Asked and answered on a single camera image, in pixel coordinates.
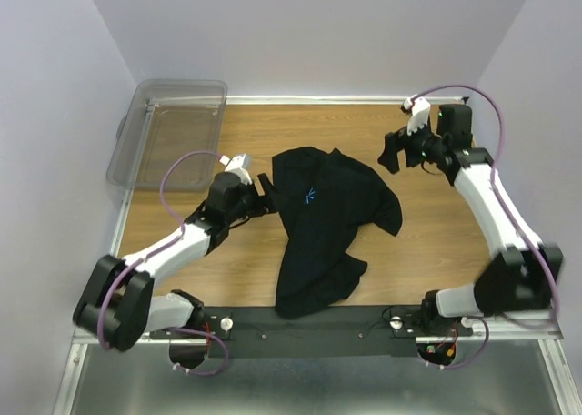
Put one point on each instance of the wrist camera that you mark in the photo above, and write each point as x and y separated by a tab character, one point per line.
238	165
418	111

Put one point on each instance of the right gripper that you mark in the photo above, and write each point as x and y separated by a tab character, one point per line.
391	146

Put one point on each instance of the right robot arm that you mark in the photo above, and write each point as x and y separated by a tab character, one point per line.
519	284

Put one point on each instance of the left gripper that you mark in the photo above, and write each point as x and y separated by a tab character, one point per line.
264	205

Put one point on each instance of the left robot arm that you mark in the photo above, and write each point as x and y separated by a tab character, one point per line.
118	304

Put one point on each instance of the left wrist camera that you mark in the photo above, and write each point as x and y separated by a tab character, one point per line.
238	165

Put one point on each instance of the clear plastic bin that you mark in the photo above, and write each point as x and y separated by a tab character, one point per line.
166	119

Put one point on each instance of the black t-shirt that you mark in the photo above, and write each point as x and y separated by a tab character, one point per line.
323	199

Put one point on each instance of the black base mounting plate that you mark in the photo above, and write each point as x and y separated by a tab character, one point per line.
342	331

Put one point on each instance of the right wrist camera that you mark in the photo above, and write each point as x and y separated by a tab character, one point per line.
418	111

